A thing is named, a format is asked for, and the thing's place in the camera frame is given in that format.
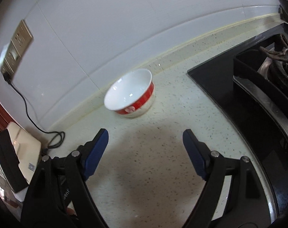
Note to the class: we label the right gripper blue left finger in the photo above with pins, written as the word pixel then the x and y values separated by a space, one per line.
pixel 79 166

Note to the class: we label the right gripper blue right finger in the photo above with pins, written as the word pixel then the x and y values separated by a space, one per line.
pixel 211 167

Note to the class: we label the red and white bowl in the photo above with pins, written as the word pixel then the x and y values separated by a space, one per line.
pixel 132 94

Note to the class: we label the person's left hand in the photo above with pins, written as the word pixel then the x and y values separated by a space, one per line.
pixel 70 211

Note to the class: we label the cream rice cooker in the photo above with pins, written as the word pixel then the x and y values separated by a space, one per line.
pixel 27 149

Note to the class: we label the black gas stove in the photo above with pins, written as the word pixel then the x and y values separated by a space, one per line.
pixel 249 82

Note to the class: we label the gripper display camera box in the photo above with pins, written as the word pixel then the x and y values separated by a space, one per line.
pixel 9 163

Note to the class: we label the wall socket panel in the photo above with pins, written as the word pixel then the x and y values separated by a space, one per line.
pixel 14 50

